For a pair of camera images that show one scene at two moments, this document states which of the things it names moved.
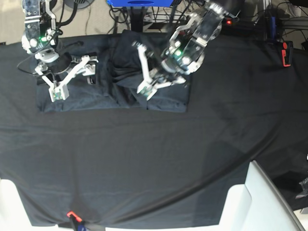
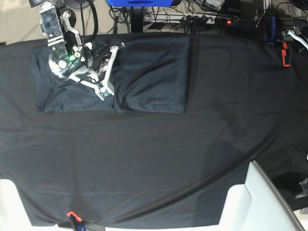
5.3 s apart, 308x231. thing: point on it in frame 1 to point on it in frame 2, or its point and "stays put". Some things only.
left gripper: (40, 37) to (69, 57)
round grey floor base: (81, 4) stays put
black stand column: (137, 15) stays put
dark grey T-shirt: (118, 75) stays put
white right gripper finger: (147, 80) to (298, 38)
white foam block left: (14, 214) stays put
